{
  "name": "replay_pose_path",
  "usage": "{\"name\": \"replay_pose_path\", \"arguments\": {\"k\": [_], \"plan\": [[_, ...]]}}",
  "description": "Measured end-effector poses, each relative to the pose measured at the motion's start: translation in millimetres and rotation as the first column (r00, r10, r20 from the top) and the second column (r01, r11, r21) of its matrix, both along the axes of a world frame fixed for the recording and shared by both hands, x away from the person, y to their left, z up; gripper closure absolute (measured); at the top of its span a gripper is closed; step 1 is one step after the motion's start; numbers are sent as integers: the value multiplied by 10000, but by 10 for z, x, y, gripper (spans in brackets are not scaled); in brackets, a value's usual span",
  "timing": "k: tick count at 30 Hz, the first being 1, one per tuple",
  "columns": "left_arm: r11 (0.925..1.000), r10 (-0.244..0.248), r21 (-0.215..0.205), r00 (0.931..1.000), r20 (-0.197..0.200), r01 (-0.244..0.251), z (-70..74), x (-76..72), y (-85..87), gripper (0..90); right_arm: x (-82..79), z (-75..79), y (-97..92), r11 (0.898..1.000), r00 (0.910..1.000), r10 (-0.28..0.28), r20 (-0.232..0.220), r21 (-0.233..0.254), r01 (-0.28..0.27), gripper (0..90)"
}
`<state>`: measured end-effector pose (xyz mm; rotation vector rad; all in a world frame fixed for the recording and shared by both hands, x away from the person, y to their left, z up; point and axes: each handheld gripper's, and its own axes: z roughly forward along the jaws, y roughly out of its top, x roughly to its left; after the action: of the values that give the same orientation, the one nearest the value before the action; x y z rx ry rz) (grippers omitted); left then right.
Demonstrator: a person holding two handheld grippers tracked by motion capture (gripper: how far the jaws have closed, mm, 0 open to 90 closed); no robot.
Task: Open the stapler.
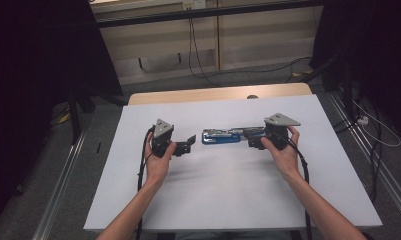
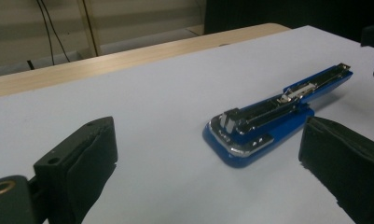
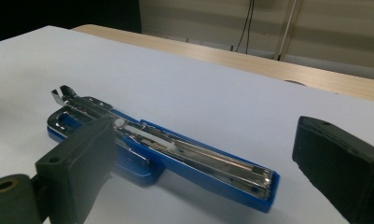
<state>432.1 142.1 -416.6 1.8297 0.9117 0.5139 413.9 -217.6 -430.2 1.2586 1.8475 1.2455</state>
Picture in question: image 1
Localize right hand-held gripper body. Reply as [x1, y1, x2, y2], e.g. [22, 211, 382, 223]
[262, 113, 302, 151]

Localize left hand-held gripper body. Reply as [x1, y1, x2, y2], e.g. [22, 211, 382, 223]
[150, 118, 192, 159]

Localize blue stapler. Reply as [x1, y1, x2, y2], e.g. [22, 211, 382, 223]
[201, 125, 266, 146]

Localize person's right hand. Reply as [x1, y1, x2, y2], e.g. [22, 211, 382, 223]
[260, 125, 304, 183]

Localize person's left hand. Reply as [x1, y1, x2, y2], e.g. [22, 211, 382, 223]
[144, 132, 178, 188]

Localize white table board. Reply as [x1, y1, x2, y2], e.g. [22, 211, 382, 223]
[83, 94, 383, 232]

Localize yellow floor tape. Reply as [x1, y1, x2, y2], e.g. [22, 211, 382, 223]
[292, 69, 314, 78]
[56, 111, 71, 125]

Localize black metal stand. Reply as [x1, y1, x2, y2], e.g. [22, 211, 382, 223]
[66, 83, 126, 146]
[301, 49, 360, 134]

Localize beige wooden cabinet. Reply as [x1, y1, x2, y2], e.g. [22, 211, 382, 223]
[89, 0, 324, 86]

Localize person's grey trousers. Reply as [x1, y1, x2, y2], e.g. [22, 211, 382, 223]
[174, 230, 292, 240]

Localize black metal beam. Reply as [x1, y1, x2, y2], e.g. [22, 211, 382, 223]
[95, 0, 326, 29]

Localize narrow black curtain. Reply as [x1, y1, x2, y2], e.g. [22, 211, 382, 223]
[309, 0, 401, 141]

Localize wide black curtain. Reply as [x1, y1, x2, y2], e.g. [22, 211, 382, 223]
[0, 0, 124, 234]

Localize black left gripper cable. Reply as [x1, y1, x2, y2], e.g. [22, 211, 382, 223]
[135, 125, 156, 240]

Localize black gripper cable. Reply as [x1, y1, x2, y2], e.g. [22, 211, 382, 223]
[286, 138, 314, 240]
[135, 125, 156, 240]

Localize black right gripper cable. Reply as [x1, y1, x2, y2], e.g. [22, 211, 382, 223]
[286, 138, 314, 240]

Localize black floor cable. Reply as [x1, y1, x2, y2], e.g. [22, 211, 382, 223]
[217, 55, 313, 84]

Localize black hanging cable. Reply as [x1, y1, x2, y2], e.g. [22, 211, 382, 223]
[187, 16, 219, 88]

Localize black cable bundle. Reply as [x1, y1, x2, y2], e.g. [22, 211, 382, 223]
[332, 96, 385, 203]

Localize aluminium floor rail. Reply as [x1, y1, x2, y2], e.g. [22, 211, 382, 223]
[327, 91, 401, 218]
[32, 131, 87, 240]

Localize white cable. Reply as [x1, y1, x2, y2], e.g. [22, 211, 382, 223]
[352, 99, 401, 148]

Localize white wall socket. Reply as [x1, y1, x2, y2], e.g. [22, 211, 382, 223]
[182, 0, 207, 10]

